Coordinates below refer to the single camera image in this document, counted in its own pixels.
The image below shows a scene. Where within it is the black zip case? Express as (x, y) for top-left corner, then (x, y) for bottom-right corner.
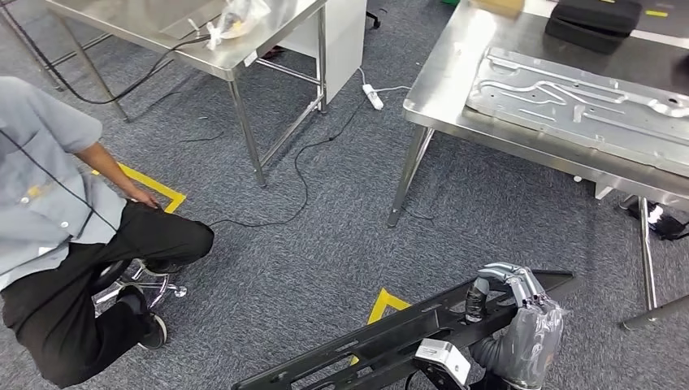
(544, 0), (644, 55)

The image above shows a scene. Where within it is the black power adapter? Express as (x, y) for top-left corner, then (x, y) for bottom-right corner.
(618, 194), (689, 242)

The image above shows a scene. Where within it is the person's left hand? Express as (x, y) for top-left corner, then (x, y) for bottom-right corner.
(122, 183), (162, 210)

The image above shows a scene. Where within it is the person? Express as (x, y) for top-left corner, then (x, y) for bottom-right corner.
(0, 75), (215, 390)

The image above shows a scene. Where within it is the black table cable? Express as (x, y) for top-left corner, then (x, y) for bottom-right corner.
(0, 5), (212, 106)

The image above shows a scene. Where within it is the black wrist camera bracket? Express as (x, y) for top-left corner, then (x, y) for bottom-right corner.
(414, 362), (460, 390)

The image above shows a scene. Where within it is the black floor cable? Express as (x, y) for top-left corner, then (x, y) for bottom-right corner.
(206, 99), (370, 229)

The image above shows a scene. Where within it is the white cabinet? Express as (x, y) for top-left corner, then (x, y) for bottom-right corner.
(279, 0), (368, 106)

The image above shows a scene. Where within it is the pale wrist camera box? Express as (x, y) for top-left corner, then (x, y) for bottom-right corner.
(413, 337), (472, 386)

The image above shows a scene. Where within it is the stainless steel table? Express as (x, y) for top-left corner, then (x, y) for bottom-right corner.
(45, 0), (329, 188)

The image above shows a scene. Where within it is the yellow floor tape square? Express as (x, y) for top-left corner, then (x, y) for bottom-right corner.
(90, 161), (188, 215)
(349, 288), (414, 367)

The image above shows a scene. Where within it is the clear plastic bag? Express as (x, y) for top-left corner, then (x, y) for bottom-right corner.
(204, 0), (272, 51)

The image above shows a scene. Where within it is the long black plastic part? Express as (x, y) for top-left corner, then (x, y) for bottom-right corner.
(231, 269), (577, 390)

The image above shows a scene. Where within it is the black headset cable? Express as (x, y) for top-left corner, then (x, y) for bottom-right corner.
(0, 128), (119, 232)

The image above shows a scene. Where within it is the stainless steel workbench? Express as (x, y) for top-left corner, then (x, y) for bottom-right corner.
(386, 0), (689, 331)

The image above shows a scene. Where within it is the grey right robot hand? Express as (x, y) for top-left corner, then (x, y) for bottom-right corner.
(463, 262), (566, 390)

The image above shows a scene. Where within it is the chrome swivel stool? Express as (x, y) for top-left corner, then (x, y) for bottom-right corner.
(89, 257), (189, 318)

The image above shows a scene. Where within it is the white power strip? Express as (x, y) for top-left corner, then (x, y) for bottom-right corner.
(357, 67), (413, 112)

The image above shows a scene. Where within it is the stamped steel panel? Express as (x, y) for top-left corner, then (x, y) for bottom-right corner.
(465, 45), (689, 179)

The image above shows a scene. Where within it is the cardboard box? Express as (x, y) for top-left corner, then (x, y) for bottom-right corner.
(468, 0), (526, 17)

